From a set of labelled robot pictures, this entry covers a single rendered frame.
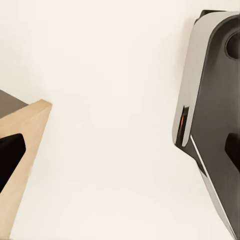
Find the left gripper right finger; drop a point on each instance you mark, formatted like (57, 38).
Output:
(232, 149)

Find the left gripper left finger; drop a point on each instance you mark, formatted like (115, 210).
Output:
(12, 150)

